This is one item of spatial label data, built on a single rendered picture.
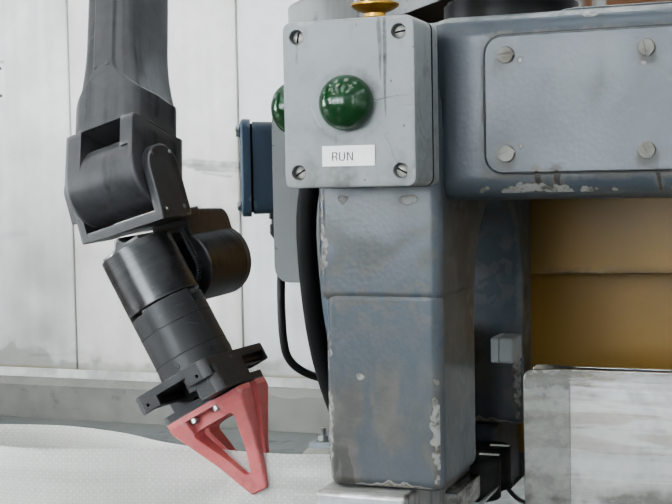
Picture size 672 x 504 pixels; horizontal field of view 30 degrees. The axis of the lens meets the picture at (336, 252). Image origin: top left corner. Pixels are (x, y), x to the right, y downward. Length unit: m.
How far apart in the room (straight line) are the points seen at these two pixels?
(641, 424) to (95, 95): 0.46
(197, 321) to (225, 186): 5.58
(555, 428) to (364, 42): 0.32
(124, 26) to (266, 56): 5.45
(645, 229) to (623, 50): 0.26
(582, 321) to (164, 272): 0.32
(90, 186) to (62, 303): 6.08
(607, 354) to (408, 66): 0.40
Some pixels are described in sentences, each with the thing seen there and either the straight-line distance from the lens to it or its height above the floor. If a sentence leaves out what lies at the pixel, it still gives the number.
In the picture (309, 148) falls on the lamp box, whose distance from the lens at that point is 0.68.
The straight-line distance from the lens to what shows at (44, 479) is 0.98.
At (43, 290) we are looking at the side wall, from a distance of 7.08.
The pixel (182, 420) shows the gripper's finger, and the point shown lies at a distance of 0.92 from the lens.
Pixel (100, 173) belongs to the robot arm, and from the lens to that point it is 0.94.
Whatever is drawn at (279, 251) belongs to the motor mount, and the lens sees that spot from 1.16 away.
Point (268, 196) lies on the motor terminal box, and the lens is 1.18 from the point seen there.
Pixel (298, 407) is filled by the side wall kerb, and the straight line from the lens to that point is 6.39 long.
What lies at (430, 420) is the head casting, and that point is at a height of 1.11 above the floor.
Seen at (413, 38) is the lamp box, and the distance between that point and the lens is 0.67.
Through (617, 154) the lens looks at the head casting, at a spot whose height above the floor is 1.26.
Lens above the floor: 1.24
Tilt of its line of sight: 3 degrees down
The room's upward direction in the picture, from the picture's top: 1 degrees counter-clockwise
